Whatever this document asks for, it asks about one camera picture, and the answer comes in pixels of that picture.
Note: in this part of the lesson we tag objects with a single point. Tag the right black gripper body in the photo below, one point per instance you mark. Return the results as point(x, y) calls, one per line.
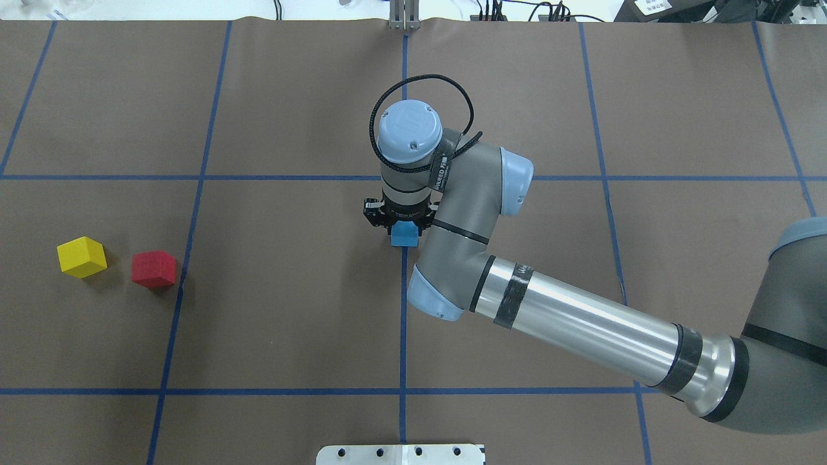
point(404, 211)

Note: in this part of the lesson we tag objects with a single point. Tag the blue wooden block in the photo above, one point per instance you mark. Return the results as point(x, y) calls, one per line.
point(404, 234)

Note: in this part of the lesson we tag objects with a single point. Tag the red wooden block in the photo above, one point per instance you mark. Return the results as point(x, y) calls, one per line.
point(154, 269)

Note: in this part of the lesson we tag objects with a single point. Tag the yellow wooden block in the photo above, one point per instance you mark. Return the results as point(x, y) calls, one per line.
point(81, 257)

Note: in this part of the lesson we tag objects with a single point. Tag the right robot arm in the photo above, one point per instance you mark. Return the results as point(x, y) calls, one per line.
point(768, 379)

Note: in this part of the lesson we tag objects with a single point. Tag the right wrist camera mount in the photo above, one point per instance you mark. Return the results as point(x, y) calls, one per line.
point(373, 212)

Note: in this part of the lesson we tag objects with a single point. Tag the aluminium frame post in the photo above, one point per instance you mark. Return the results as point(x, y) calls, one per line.
point(404, 15)

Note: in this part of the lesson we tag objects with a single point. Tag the white camera stand base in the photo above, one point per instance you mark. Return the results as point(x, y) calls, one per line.
point(402, 454)

